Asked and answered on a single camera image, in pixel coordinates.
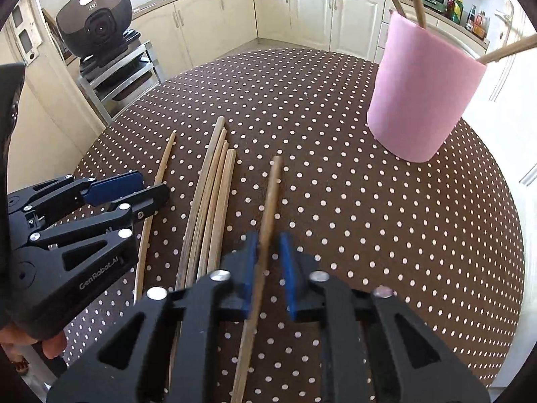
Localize brown polka dot tablecloth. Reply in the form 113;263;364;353
63;46;525;403

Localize cluster of condiment bottles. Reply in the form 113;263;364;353
445;0;491;40

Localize metal door handle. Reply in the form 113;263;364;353
495;0;515;47

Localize group of wooden chopsticks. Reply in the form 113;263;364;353
174;116;236;292

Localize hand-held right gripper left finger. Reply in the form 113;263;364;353
46;231;258;403

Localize white lower cabinets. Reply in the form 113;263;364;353
130;0;491;63

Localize person's left hand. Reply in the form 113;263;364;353
0;325;68;376

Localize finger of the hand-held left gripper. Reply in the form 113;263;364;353
7;171;144;223
25;182;170;271

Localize pink cup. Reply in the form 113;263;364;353
367;10;488;164

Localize cream door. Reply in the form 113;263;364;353
6;0;107;202

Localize metal stand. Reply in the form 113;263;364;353
78;29;163;122

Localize black round appliance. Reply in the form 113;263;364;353
56;0;134;57

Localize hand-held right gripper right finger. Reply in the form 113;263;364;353
279;231;491;403

